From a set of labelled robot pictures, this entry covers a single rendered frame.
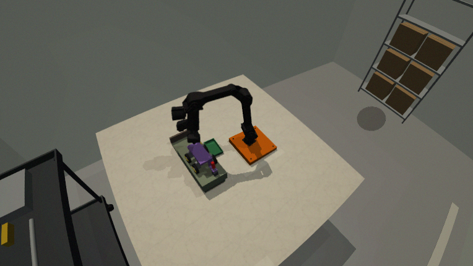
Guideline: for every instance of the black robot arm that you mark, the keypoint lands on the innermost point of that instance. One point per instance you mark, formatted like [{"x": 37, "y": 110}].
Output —
[{"x": 196, "y": 100}]

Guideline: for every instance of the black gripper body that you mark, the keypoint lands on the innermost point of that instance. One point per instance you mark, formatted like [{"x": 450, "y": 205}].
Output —
[{"x": 193, "y": 136}]

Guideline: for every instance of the grey-green ramp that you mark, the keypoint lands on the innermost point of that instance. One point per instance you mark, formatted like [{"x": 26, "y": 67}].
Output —
[{"x": 207, "y": 179}]

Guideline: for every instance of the purple wheeled trolley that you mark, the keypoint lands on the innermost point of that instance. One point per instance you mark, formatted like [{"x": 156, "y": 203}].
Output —
[{"x": 201, "y": 154}]

